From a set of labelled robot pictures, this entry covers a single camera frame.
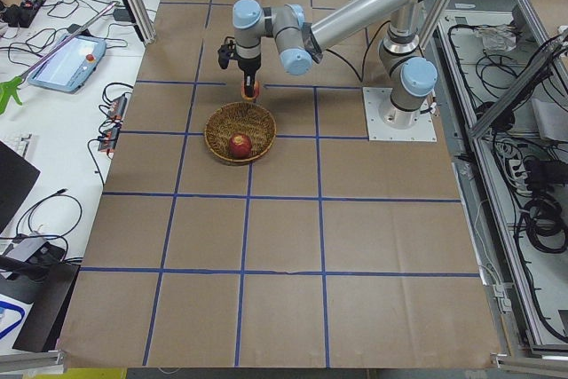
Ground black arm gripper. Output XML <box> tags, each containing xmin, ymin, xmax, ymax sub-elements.
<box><xmin>236</xmin><ymin>55</ymin><xmax>262</xmax><ymax>98</ymax></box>

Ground red yellow apple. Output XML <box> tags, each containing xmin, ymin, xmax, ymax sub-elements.
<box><xmin>241</xmin><ymin>82</ymin><xmax>260</xmax><ymax>101</ymax></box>

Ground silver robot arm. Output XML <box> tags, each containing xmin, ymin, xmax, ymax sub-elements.
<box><xmin>217</xmin><ymin>0</ymin><xmax>438</xmax><ymax>130</ymax></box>

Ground round wicker basket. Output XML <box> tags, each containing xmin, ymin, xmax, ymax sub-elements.
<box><xmin>204</xmin><ymin>102</ymin><xmax>276</xmax><ymax>165</ymax></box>

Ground dark red apple in basket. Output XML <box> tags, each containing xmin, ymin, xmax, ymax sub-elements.
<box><xmin>228</xmin><ymin>133</ymin><xmax>252</xmax><ymax>159</ymax></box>

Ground blue teach pendant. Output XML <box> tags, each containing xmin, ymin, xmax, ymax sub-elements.
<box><xmin>27</xmin><ymin>36</ymin><xmax>107</xmax><ymax>93</ymax></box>

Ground white keyboard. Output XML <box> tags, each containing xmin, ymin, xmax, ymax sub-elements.
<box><xmin>1</xmin><ymin>132</ymin><xmax>34</xmax><ymax>161</ymax></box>

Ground black laptop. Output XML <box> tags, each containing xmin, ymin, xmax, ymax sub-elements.
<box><xmin>0</xmin><ymin>143</ymin><xmax>40</xmax><ymax>231</ymax></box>

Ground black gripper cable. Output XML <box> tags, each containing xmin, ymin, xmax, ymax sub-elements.
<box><xmin>217</xmin><ymin>36</ymin><xmax>239</xmax><ymax>72</ymax></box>

